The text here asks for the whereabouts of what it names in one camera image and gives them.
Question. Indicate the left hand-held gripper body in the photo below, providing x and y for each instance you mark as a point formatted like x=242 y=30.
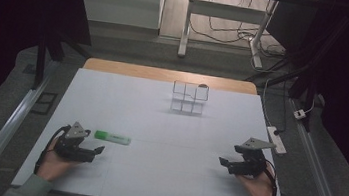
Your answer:
x=71 y=145

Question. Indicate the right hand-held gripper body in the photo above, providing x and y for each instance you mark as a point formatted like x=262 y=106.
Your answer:
x=252 y=161

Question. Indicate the person's left hand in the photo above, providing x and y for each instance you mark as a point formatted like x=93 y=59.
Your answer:
x=53 y=167

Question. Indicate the person's right hand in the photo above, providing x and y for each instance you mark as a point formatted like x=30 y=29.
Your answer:
x=258 y=189

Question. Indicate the green highlighter pen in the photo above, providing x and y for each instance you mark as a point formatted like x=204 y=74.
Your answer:
x=112 y=137

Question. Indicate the white power strip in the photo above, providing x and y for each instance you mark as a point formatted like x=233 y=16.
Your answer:
x=276 y=139

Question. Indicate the white table sheet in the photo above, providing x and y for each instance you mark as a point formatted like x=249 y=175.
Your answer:
x=161 y=163

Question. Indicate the small white adapter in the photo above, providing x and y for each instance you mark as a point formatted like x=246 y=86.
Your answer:
x=299 y=114

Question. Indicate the clear acrylic organizer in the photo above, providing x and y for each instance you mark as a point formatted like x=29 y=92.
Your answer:
x=189 y=96

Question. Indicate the black stand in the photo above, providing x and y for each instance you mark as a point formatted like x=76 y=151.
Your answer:
x=41 y=58
x=305 y=80

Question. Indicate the aluminium rail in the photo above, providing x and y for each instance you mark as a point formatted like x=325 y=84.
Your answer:
x=317 y=176
x=8 y=124

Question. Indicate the white desk frame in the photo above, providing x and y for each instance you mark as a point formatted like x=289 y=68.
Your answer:
x=226 y=11

